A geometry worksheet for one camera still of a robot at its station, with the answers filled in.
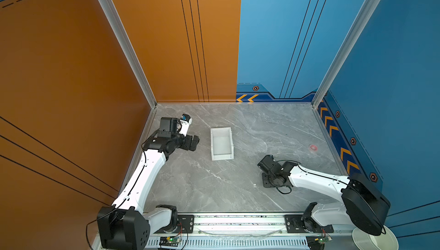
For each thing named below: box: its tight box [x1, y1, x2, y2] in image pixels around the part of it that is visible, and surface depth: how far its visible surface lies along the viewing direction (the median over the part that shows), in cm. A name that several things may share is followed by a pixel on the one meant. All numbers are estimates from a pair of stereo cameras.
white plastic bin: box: [210, 126, 234, 161], surface depth 98 cm
